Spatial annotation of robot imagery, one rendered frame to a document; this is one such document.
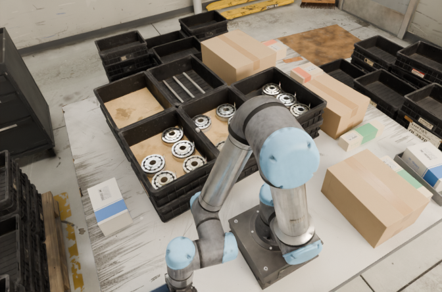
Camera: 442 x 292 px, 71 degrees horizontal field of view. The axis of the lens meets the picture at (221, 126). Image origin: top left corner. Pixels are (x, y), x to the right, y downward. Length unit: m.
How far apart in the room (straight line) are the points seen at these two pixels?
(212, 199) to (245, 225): 0.36
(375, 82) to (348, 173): 1.51
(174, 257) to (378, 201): 0.79
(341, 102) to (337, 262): 0.77
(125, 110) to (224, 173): 1.00
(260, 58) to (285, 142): 1.32
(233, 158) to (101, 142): 1.11
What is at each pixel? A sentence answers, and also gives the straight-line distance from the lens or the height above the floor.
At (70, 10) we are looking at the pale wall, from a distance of 4.45.
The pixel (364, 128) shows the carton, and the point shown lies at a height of 0.76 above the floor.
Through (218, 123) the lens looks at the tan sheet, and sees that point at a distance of 1.54.
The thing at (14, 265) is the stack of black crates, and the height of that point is 0.38.
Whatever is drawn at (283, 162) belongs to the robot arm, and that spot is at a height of 1.41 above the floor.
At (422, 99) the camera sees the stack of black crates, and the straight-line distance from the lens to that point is 2.52.
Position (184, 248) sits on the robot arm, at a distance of 0.86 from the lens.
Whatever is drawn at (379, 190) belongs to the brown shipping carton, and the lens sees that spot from 1.34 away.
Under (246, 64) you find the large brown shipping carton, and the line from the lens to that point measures 1.83.
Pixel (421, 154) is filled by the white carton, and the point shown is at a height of 0.79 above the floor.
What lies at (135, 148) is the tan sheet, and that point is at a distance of 1.50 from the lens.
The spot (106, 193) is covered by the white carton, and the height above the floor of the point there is 0.79.
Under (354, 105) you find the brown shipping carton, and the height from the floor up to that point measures 0.86.
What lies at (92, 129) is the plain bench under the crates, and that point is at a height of 0.70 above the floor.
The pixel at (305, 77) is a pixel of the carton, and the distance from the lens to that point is 1.97.
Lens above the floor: 1.87
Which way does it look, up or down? 43 degrees down
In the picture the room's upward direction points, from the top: 4 degrees counter-clockwise
